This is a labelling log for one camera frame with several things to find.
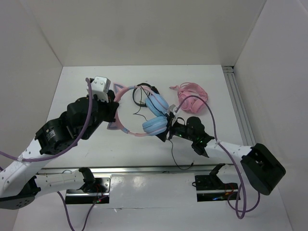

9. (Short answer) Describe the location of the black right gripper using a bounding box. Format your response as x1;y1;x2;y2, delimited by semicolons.
151;115;195;142

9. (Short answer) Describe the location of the thin black audio cable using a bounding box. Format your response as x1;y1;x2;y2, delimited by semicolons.
133;85;195;170

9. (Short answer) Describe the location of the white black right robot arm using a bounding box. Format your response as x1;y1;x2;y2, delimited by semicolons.
156;115;286;195

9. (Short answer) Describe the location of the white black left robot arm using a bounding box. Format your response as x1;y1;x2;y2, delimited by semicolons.
0;90;119;210

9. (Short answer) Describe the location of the black headphones middle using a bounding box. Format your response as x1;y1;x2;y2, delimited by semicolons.
132;83;159;107

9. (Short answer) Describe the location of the pink gaming headset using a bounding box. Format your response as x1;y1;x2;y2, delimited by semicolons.
169;82;208;114

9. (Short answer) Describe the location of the white front cover panel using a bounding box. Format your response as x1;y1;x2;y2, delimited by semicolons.
109;173;197;208

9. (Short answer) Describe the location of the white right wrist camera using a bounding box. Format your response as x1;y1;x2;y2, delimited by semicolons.
167;104;180;120

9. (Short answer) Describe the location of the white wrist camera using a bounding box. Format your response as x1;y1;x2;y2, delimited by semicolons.
167;104;180;120
90;76;111;103

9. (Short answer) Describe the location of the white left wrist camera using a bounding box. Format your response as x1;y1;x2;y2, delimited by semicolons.
90;76;111;103

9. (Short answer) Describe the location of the aluminium rail front edge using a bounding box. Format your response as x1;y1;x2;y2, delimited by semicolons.
39;164;236;176

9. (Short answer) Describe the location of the aluminium rail right side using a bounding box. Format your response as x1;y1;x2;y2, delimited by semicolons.
222;66;256;146

